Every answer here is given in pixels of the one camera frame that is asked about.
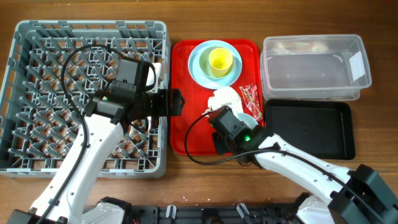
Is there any small light blue bowl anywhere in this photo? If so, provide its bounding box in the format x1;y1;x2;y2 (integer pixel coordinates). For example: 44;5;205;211
237;113;258;129

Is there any white plastic spoon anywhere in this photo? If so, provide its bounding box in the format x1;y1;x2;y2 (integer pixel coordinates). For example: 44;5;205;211
146;62;162;93

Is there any white napkin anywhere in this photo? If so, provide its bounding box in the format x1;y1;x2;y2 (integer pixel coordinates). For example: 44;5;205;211
203;86;243;116

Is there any red snack wrapper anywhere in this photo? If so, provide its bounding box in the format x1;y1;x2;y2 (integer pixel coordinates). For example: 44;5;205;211
239;84;262;121

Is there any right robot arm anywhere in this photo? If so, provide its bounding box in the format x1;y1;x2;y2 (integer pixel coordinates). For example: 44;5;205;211
216;126;397;223

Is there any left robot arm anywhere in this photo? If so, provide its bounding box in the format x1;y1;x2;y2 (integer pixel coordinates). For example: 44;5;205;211
8;89;185;223

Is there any grey dishwasher rack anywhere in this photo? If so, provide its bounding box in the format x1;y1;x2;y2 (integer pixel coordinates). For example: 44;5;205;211
1;21;171;178

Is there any red plastic tray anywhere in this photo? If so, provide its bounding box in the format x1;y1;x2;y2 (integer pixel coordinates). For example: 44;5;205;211
170;39;264;156

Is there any large light blue plate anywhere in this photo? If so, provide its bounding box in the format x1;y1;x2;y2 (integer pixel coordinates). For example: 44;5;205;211
188;40;243;90

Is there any yellow plastic cup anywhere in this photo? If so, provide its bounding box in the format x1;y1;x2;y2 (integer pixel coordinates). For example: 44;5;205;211
208;47;234;78

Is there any black plastic tray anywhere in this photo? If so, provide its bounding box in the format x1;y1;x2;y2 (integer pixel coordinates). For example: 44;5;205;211
265;99;356;160

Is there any clear plastic bin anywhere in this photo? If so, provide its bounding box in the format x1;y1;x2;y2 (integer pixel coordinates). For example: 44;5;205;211
260;34;372;101

